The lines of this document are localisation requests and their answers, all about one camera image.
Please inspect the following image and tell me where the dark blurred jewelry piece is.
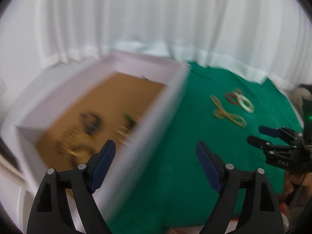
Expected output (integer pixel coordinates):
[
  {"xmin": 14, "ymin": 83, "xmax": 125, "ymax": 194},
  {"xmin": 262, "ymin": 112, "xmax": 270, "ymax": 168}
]
[{"xmin": 115, "ymin": 113, "xmax": 141, "ymax": 141}]

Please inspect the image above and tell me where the person's right hand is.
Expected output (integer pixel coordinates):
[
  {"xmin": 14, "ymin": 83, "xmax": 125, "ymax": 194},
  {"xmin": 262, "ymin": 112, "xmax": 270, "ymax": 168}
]
[{"xmin": 278, "ymin": 171, "xmax": 312, "ymax": 206}]

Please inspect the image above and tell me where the white jade bangle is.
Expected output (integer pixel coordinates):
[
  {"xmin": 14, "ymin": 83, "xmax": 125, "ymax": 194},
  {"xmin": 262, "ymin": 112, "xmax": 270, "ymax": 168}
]
[{"xmin": 236, "ymin": 94, "xmax": 254, "ymax": 113}]

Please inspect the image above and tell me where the green patterned cloth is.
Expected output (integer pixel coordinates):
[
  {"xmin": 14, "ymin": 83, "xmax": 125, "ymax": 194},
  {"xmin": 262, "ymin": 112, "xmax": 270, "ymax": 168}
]
[{"xmin": 108, "ymin": 63, "xmax": 301, "ymax": 233}]

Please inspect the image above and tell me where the white curtain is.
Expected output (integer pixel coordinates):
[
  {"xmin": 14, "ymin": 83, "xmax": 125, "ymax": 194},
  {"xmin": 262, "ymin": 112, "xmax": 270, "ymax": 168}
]
[{"xmin": 35, "ymin": 0, "xmax": 311, "ymax": 88}]

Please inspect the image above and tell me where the white cardboard box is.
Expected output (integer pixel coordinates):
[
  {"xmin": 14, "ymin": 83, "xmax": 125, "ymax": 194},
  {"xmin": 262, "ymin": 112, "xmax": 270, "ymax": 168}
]
[{"xmin": 1, "ymin": 52, "xmax": 190, "ymax": 230}]

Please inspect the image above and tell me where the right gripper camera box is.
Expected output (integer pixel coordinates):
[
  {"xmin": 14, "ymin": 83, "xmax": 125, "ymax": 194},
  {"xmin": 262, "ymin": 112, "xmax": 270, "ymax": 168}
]
[{"xmin": 302, "ymin": 97, "xmax": 312, "ymax": 140}]

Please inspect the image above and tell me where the gold chain on cloth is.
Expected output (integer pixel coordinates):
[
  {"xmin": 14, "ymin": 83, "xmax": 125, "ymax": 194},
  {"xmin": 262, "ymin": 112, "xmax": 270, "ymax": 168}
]
[{"xmin": 210, "ymin": 94, "xmax": 248, "ymax": 127}]

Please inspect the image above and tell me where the red bangle ring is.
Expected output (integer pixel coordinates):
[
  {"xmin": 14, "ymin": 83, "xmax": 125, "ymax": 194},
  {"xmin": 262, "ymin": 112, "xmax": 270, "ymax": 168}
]
[{"xmin": 224, "ymin": 91, "xmax": 240, "ymax": 105}]

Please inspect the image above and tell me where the dark brown door frame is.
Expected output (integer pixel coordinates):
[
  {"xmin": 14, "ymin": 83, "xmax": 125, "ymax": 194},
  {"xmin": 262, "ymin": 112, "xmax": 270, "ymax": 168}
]
[{"xmin": 0, "ymin": 138, "xmax": 27, "ymax": 189}]

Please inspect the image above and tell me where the gold chain in box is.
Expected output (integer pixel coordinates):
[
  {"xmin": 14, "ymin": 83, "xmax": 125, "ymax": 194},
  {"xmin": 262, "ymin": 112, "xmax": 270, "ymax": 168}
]
[{"xmin": 54, "ymin": 128, "xmax": 95, "ymax": 164}]

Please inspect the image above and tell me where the black bead bracelet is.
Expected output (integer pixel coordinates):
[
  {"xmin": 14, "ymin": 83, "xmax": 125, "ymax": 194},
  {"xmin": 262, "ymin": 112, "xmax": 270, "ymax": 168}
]
[{"xmin": 79, "ymin": 111, "xmax": 103, "ymax": 136}]

